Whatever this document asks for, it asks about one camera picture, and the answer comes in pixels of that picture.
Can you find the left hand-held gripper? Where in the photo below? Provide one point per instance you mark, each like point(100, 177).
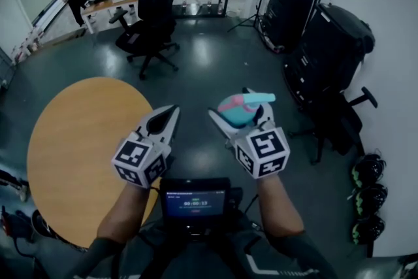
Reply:
point(140, 157)

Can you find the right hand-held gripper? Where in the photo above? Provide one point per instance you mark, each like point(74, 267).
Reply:
point(266, 147)

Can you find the teal and pink spray bottle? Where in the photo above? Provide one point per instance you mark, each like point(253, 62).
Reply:
point(233, 111)

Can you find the person's right forearm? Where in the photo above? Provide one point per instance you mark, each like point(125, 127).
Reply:
point(281, 209)

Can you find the person's left forearm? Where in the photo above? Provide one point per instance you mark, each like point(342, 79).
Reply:
point(124, 215)

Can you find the black chest-mounted screen device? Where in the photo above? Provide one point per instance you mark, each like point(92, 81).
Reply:
point(195, 202)

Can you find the black armrest office chair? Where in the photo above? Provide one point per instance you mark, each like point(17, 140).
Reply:
point(336, 121)

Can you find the wide black covered cabinet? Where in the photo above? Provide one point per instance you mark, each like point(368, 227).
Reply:
point(330, 52)

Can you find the black high-back office chair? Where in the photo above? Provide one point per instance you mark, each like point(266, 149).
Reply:
point(153, 9)

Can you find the tall black covered cabinet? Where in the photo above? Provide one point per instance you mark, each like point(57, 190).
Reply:
point(290, 9)

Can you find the row of small boxes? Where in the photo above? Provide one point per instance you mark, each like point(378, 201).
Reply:
point(27, 45)

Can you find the black and red equipment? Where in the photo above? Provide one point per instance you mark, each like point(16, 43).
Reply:
point(16, 223)

